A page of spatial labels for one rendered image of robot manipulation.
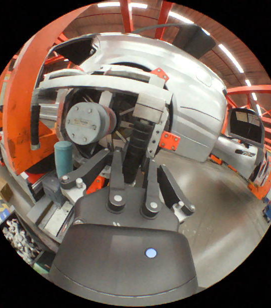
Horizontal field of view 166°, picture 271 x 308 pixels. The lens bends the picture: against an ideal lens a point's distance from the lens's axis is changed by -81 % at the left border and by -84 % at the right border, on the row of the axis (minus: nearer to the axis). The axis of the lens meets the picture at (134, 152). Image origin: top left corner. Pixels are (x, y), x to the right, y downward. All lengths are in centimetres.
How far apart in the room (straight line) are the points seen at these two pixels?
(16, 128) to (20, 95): 16
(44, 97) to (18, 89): 29
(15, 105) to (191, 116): 108
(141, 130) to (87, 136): 17
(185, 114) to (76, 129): 66
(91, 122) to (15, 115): 47
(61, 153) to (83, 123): 18
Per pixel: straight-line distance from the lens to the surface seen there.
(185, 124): 73
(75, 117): 30
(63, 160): 42
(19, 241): 42
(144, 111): 17
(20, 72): 63
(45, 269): 27
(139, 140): 17
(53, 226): 93
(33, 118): 36
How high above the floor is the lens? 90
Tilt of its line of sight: 20 degrees down
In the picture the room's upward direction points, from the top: 17 degrees clockwise
